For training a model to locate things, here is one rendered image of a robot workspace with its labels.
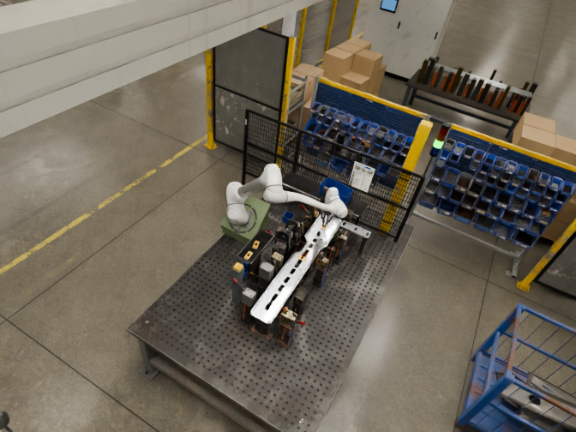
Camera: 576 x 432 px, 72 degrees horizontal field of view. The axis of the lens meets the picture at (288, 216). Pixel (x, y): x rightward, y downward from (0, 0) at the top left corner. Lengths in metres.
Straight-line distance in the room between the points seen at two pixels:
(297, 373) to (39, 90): 2.86
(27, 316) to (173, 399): 1.68
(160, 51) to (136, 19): 0.07
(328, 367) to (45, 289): 2.97
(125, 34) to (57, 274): 4.33
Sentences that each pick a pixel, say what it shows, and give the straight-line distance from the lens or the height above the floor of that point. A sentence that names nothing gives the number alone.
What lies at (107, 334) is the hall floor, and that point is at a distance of 4.29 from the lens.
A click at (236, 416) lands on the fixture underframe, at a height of 0.23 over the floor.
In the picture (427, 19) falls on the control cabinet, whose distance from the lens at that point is 9.42.
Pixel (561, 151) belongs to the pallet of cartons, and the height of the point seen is 1.33.
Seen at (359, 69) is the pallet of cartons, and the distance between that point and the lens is 7.68.
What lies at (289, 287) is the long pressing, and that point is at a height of 1.00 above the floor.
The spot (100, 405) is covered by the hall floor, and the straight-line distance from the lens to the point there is 3.99.
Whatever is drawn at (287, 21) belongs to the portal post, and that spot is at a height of 1.47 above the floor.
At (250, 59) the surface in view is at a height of 1.57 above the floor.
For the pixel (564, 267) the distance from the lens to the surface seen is 5.46.
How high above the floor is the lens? 3.57
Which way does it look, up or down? 43 degrees down
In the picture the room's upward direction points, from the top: 9 degrees clockwise
